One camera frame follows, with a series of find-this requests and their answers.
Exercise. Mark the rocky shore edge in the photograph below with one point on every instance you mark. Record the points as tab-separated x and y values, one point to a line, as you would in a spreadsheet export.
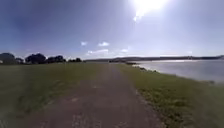
146	69

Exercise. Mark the grey gravel path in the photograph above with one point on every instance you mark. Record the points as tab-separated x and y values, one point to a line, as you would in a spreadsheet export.
103	100

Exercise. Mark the distant low shore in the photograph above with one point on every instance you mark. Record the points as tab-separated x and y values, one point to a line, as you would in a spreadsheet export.
156	58

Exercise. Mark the narrow grass verge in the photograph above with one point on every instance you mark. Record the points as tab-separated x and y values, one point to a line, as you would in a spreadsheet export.
176	100

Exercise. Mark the row of dark trees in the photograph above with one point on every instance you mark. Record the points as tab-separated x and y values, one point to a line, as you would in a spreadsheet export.
36	59

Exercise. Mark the wide green grass field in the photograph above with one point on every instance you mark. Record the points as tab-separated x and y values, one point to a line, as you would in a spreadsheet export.
36	86

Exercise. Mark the calm grey water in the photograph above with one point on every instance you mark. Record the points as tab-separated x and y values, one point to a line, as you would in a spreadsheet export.
193	69

